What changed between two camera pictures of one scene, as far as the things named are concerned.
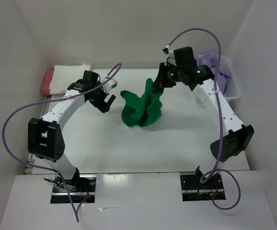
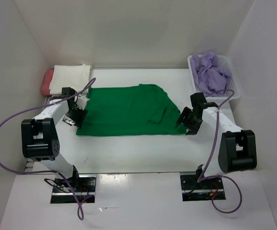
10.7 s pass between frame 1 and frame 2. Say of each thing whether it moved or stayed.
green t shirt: moved
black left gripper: moved
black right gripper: moved
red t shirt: stayed
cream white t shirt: stayed
